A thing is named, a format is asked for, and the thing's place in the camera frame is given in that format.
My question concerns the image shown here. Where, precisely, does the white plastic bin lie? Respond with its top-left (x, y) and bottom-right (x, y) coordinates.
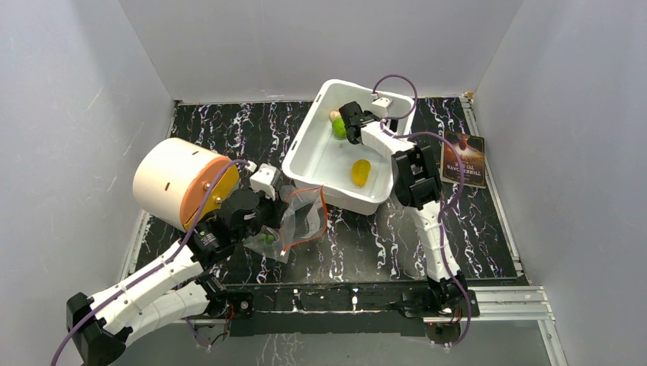
top-left (282, 79), bottom-right (414, 215)

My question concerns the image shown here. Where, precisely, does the dark purple mangosteen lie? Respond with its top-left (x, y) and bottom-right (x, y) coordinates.
top-left (258, 233), bottom-right (276, 245)

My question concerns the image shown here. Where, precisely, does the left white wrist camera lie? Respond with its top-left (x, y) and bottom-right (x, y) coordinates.
top-left (249, 163), bottom-right (282, 201)

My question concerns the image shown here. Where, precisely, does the dark cover book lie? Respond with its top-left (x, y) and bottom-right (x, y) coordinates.
top-left (440, 131), bottom-right (487, 189)

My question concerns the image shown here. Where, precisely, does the cream orange cylinder appliance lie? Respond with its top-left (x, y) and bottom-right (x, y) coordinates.
top-left (132, 137), bottom-right (231, 232)

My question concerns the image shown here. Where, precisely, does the garlic bulb far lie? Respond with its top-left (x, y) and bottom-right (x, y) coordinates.
top-left (330, 111), bottom-right (343, 125)

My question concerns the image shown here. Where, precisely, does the green wrinkled fruit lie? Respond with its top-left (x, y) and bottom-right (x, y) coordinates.
top-left (332, 117), bottom-right (346, 140)

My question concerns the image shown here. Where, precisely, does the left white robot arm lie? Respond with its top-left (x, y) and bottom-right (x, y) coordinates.
top-left (66, 189), bottom-right (288, 365)

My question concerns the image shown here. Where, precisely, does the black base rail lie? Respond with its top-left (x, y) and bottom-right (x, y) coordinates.
top-left (197, 274), bottom-right (476, 339)

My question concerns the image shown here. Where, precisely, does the clear orange-zip bag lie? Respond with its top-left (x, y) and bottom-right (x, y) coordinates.
top-left (243, 185), bottom-right (328, 264)

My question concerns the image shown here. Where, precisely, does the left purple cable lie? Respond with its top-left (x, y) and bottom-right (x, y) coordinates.
top-left (49, 159), bottom-right (251, 366)

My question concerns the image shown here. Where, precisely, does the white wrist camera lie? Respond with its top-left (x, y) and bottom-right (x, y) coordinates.
top-left (249, 163), bottom-right (282, 201)
top-left (369, 97), bottom-right (393, 119)

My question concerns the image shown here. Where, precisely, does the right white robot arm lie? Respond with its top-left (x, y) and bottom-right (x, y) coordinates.
top-left (339, 101), bottom-right (472, 318)

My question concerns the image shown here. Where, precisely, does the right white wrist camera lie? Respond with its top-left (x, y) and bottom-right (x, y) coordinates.
top-left (369, 97), bottom-right (393, 119)

